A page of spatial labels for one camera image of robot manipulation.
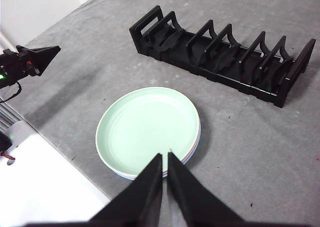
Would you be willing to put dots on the blue plate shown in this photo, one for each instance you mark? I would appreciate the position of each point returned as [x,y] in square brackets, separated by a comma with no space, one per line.
[126,177]

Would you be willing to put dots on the black plate rack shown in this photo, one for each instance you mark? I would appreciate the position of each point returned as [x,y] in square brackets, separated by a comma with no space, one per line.
[225,69]

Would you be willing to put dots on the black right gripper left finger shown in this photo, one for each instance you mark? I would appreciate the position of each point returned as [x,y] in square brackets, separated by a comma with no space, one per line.
[140,202]

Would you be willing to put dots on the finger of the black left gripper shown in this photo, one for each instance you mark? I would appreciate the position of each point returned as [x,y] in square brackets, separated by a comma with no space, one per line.
[41,55]

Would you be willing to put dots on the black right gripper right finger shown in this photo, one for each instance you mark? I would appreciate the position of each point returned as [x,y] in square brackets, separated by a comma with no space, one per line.
[192,202]

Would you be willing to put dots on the grey ribbed panel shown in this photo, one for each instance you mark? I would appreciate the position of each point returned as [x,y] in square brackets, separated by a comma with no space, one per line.
[10,114]

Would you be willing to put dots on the green plate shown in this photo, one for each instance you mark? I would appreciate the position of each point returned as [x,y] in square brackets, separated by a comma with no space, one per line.
[147,127]

